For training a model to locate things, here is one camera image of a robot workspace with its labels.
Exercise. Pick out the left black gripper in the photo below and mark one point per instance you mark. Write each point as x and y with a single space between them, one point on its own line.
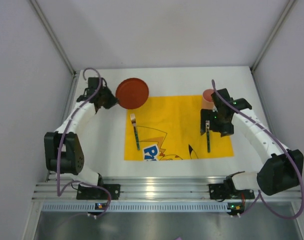
109 99

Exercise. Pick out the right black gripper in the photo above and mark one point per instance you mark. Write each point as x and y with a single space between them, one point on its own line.
208 123

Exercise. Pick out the pink plastic cup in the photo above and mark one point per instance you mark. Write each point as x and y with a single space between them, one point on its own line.
207 101

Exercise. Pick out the red plate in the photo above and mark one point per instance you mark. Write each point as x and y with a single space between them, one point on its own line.
132 93

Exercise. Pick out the green handled fork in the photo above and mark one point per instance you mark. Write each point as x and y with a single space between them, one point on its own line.
133 121

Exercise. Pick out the yellow cartoon placemat cloth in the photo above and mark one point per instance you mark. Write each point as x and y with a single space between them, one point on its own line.
169 130

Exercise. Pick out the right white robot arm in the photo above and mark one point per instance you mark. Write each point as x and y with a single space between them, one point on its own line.
282 168

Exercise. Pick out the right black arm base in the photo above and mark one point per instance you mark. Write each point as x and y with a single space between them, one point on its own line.
219 192

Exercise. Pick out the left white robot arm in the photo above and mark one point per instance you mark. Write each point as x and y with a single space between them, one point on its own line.
63 151

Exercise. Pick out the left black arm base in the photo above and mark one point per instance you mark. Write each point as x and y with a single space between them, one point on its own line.
92 193

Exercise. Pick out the aluminium mounting rail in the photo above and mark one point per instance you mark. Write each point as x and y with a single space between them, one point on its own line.
148 188

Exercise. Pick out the perforated metal cable tray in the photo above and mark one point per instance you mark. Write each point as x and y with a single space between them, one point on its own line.
162 207

